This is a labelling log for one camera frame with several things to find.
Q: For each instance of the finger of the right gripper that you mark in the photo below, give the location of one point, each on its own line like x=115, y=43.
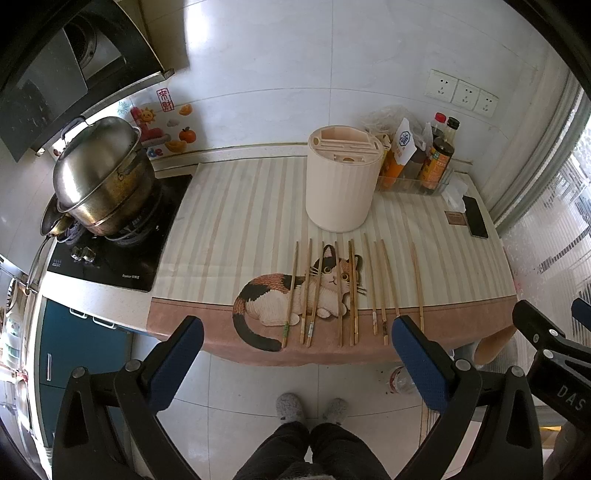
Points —
x=560, y=364
x=581, y=311

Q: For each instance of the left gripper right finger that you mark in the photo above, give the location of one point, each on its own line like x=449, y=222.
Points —
x=508, y=443

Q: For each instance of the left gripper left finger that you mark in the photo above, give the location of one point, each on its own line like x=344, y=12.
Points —
x=86, y=445

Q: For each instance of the wooden chopstick green band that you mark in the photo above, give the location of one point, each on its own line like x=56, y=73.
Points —
x=290, y=296

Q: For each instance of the teal cabinet door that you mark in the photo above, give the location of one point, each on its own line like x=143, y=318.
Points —
x=69, y=339

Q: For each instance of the brown card wallet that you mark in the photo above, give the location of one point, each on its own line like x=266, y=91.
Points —
x=456, y=218

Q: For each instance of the white tissue paper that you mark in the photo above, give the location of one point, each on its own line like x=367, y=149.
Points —
x=454, y=194

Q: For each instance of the person black trouser legs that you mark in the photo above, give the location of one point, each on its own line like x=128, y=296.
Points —
x=326, y=451

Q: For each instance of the right grey slipper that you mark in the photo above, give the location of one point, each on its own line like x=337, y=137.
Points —
x=336, y=411

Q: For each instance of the grey slipper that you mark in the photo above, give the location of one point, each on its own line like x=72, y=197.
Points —
x=289, y=408
x=336, y=411

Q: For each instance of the left grey slipper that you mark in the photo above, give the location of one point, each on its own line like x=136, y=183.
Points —
x=289, y=408

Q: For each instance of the orange label sauce bottle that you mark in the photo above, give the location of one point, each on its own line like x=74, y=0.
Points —
x=436, y=163

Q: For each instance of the small steel pan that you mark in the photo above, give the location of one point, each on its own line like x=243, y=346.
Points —
x=54, y=222

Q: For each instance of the striped cat print mat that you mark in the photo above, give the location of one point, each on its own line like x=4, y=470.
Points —
x=274, y=289

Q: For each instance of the orange condiment packet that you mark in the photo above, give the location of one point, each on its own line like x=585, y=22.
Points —
x=394, y=164

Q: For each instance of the black cap sauce bottle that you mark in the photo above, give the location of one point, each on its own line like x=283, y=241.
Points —
x=452, y=126

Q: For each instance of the white blue logo packet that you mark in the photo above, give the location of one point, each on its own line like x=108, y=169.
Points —
x=404, y=146

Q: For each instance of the red cap sauce bottle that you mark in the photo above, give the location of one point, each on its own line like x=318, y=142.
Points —
x=438, y=126

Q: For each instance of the stainless steel stock pot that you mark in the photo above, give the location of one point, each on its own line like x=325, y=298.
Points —
x=103, y=176

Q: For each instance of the clear plastic bag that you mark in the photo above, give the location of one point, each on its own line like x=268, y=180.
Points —
x=387, y=120

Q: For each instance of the cream cylindrical utensil holder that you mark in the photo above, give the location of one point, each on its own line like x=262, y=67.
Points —
x=343, y=167

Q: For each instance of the black range hood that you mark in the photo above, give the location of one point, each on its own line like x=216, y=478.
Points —
x=64, y=59

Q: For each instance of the white wall socket right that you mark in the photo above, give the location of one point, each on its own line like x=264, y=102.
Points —
x=486, y=104

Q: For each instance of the white wall socket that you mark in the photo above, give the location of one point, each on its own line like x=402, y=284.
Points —
x=441, y=86
x=486, y=104
x=466, y=95

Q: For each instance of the white wall socket middle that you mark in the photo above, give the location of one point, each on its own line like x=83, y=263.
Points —
x=466, y=95

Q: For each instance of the white wall socket left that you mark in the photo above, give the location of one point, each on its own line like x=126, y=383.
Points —
x=441, y=86

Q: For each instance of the fruit cartoon wall sticker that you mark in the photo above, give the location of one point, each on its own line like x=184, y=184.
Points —
x=167, y=126

